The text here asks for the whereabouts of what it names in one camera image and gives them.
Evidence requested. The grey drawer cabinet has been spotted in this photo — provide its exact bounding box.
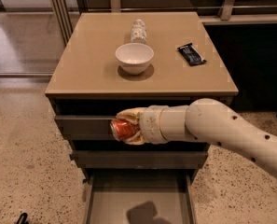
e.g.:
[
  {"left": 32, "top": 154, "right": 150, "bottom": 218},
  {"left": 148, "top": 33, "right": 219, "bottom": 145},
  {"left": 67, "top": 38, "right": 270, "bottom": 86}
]
[{"left": 44, "top": 11, "right": 239, "bottom": 182}]

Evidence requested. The clear plastic water bottle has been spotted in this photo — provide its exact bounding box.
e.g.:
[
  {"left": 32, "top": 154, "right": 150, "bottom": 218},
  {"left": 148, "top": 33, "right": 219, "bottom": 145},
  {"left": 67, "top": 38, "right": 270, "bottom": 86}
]
[{"left": 131, "top": 20, "right": 147, "bottom": 44}]

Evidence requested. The red coke can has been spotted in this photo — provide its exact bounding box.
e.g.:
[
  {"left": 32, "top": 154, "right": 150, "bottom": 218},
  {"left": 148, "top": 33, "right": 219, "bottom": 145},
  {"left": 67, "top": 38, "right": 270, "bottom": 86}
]
[{"left": 110, "top": 119, "right": 140, "bottom": 141}]

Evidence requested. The grey middle drawer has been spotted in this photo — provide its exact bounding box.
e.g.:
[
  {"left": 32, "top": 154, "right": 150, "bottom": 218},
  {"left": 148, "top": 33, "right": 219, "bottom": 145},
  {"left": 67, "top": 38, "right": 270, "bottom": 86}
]
[{"left": 70, "top": 150, "right": 207, "bottom": 169}]

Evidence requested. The grey top drawer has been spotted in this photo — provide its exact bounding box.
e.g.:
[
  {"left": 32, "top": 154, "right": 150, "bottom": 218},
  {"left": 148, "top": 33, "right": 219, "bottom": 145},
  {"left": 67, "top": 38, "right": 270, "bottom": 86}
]
[{"left": 54, "top": 114, "right": 228, "bottom": 142}]

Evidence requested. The dark blue snack bar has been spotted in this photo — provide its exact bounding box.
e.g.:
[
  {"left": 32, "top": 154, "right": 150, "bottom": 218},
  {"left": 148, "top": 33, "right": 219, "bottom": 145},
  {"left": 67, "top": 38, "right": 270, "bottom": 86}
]
[{"left": 177, "top": 43, "right": 207, "bottom": 66}]

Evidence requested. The white ceramic bowl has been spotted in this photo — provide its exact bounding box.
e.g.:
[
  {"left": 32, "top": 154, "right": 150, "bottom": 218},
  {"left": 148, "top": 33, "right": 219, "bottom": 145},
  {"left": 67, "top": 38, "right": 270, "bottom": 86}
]
[{"left": 115, "top": 43, "right": 154, "bottom": 75}]

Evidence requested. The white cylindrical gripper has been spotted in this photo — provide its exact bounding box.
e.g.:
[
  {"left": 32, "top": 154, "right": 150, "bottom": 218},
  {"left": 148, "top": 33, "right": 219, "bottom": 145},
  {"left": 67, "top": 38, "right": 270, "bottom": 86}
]
[{"left": 116, "top": 105, "right": 167, "bottom": 146}]

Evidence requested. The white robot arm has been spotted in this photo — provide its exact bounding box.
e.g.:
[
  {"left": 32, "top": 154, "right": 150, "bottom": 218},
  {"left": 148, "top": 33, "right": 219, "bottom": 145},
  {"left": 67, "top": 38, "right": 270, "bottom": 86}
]
[{"left": 110, "top": 98, "right": 277, "bottom": 179}]

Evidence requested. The metal frame rail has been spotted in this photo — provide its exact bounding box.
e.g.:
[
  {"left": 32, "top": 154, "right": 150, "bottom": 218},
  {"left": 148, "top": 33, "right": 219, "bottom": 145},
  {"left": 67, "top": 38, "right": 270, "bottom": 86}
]
[{"left": 50, "top": 0, "right": 277, "bottom": 41}]

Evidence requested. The grey open bottom drawer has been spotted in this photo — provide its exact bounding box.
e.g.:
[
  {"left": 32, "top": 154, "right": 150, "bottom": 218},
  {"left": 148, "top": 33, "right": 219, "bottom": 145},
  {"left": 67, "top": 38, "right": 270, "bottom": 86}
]
[{"left": 84, "top": 170, "right": 197, "bottom": 224}]

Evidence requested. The black object bottom left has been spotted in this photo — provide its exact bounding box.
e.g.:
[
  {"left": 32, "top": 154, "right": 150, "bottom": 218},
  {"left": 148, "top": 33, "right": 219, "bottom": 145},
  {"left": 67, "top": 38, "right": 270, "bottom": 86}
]
[{"left": 16, "top": 213, "right": 29, "bottom": 224}]

